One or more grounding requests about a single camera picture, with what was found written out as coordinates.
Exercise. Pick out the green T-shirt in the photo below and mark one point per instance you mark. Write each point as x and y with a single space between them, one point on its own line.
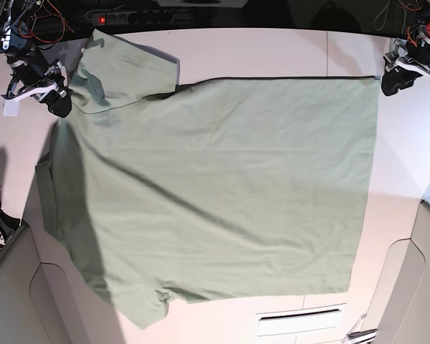
224 189

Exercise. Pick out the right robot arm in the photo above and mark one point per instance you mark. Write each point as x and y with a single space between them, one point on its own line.
15 34

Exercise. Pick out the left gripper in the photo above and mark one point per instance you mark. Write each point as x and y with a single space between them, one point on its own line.
404 63

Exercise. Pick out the white slotted panel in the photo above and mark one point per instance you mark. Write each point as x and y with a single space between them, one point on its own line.
309 321

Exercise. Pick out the power strip with red switch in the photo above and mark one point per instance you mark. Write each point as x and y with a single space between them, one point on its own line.
144 17

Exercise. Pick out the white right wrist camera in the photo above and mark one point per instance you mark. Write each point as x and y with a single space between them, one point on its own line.
11 108

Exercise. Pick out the grey metal bracket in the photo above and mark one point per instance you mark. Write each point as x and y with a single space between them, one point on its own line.
360 337

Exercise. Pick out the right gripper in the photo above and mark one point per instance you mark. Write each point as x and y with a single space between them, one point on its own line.
33 76

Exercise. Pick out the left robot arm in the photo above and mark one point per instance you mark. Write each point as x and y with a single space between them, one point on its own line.
421 29

